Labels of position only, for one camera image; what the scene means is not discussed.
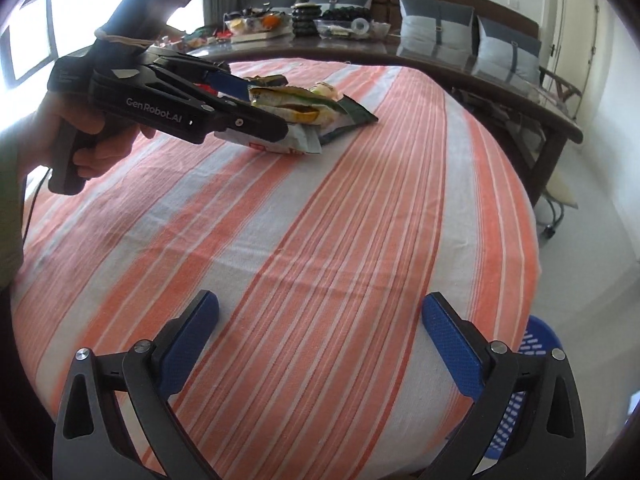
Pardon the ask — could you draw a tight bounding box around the person's green shirt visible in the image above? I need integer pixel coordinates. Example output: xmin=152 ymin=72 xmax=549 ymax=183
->
xmin=0 ymin=125 xmax=25 ymax=292

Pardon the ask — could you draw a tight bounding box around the blue plastic waste basket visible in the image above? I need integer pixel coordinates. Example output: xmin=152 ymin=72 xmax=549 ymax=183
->
xmin=487 ymin=315 xmax=564 ymax=464

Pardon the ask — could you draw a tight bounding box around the wheeled stool with cream cushion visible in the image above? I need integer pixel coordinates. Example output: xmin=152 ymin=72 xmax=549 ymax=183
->
xmin=536 ymin=170 xmax=579 ymax=242

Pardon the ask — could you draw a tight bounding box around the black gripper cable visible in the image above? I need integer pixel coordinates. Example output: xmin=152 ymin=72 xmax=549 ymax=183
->
xmin=20 ymin=170 xmax=52 ymax=246

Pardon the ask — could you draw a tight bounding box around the dark wooden coffee table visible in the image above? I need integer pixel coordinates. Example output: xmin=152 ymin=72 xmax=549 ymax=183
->
xmin=187 ymin=35 xmax=584 ymax=207

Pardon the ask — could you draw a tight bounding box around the yellow green wrapper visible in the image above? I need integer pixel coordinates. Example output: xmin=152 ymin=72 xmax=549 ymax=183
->
xmin=310 ymin=81 xmax=344 ymax=104

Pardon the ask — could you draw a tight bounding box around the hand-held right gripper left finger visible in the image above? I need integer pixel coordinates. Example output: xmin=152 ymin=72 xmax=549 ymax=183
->
xmin=51 ymin=290 xmax=221 ymax=480

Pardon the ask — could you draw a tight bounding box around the black ribbed vase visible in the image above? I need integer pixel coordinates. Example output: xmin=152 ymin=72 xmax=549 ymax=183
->
xmin=291 ymin=4 xmax=322 ymax=39

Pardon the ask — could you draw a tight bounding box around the white door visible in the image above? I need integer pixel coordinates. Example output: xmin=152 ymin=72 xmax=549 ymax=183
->
xmin=547 ymin=0 xmax=567 ymax=77

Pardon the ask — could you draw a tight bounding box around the black bag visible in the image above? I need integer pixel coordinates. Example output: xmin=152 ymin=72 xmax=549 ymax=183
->
xmin=320 ymin=6 xmax=372 ymax=24

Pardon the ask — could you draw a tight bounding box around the person's left hand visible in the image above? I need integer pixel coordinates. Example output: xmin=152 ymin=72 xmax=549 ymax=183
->
xmin=16 ymin=92 xmax=157 ymax=187

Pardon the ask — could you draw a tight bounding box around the orange striped tablecloth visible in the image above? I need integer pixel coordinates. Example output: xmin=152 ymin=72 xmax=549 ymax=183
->
xmin=10 ymin=59 xmax=543 ymax=468

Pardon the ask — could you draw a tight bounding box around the bright window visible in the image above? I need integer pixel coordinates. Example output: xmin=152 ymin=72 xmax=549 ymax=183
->
xmin=0 ymin=0 xmax=57 ymax=92

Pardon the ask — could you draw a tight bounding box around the small green brown packet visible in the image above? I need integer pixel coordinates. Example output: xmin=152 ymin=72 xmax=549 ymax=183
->
xmin=245 ymin=75 xmax=290 ymax=89

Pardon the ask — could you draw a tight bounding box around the yellow green snack packet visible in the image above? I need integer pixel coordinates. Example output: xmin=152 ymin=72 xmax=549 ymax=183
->
xmin=249 ymin=85 xmax=346 ymax=126

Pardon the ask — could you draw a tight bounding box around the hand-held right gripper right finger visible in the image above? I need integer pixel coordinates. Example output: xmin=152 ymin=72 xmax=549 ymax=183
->
xmin=422 ymin=292 xmax=588 ymax=480

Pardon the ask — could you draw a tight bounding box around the clear container of fruit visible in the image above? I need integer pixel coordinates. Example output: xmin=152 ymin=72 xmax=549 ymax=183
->
xmin=224 ymin=10 xmax=294 ymax=42

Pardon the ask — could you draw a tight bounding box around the dark green packet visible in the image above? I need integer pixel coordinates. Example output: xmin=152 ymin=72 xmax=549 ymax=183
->
xmin=320 ymin=95 xmax=380 ymax=147

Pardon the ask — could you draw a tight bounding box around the glass tray with tape roll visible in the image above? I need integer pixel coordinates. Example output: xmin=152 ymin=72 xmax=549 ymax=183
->
xmin=313 ymin=17 xmax=392 ymax=42

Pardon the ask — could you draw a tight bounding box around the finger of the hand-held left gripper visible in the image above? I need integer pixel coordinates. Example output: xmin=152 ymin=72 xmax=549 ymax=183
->
xmin=150 ymin=49 xmax=252 ymax=102
xmin=165 ymin=72 xmax=291 ymax=144

